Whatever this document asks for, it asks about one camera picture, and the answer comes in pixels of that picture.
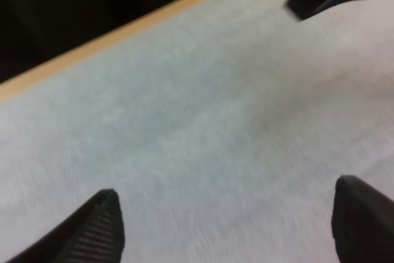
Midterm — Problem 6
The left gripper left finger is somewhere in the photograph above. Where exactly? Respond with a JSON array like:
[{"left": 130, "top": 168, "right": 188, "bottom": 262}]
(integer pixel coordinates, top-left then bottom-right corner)
[{"left": 6, "top": 188, "right": 126, "bottom": 263}]

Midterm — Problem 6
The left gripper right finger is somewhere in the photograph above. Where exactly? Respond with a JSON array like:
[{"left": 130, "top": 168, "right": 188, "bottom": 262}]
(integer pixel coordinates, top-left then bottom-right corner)
[{"left": 331, "top": 175, "right": 394, "bottom": 263}]

